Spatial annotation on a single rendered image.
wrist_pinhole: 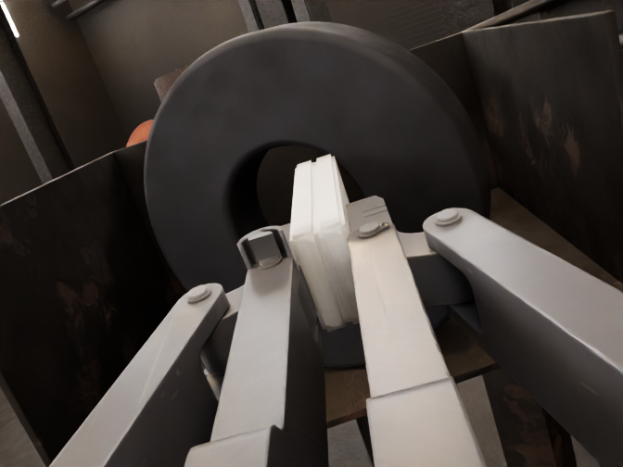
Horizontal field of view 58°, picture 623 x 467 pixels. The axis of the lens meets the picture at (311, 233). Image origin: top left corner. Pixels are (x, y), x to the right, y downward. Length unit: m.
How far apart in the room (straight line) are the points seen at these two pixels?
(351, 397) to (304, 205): 0.11
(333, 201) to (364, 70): 0.07
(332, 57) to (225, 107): 0.05
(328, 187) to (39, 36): 11.26
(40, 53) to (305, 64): 11.11
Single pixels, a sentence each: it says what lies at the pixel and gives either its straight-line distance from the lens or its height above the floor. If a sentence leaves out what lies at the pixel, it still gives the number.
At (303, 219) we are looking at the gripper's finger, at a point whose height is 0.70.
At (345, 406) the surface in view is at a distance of 0.25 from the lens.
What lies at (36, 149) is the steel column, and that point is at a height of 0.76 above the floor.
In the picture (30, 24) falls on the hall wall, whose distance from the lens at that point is 11.41.
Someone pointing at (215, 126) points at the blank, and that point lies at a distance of 0.24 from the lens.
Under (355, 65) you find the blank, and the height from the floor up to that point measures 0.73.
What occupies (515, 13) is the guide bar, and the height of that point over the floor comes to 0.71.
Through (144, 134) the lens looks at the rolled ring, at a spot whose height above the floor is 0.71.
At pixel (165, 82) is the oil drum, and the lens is 2.98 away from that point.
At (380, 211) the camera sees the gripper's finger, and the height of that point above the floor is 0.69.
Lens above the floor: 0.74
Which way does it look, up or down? 17 degrees down
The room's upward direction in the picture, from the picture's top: 19 degrees counter-clockwise
